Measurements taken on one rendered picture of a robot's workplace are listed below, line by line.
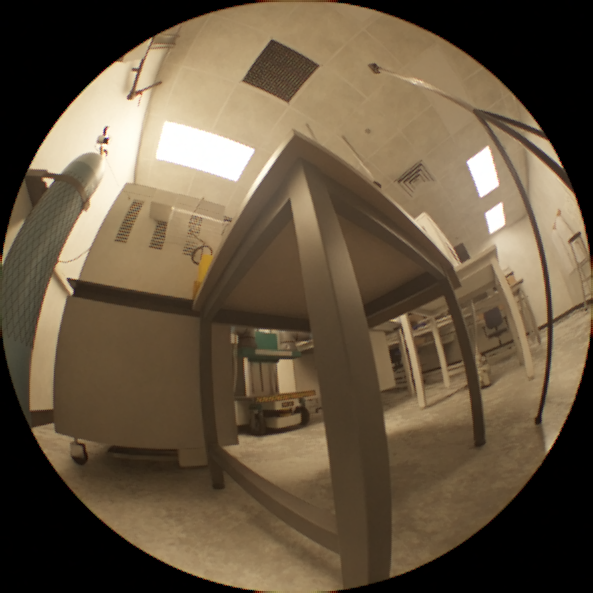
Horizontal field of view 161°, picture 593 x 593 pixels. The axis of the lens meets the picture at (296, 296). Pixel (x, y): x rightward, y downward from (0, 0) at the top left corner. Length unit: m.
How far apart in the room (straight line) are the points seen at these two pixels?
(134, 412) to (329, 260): 0.83
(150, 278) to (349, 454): 0.97
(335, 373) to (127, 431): 0.82
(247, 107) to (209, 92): 0.44
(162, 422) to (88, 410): 0.30
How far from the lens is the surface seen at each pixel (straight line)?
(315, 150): 0.36
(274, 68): 2.43
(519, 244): 6.67
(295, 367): 2.80
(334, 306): 0.19
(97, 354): 0.93
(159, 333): 0.91
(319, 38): 2.50
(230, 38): 2.47
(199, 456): 1.09
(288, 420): 1.79
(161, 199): 1.10
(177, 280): 1.02
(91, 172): 1.21
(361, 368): 0.18
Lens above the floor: 0.36
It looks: 25 degrees up
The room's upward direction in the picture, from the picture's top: 7 degrees counter-clockwise
